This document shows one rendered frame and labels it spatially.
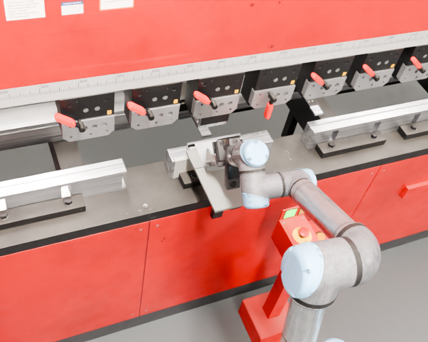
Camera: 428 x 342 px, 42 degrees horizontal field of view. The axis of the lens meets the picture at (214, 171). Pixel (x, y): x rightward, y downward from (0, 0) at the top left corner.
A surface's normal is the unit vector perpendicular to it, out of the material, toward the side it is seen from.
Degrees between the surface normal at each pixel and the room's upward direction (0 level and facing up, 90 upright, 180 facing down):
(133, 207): 0
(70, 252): 90
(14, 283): 90
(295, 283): 83
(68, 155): 0
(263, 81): 90
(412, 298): 0
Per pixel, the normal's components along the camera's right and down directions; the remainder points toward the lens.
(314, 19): 0.37, 0.74
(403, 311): 0.15, -0.64
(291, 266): -0.93, 0.02
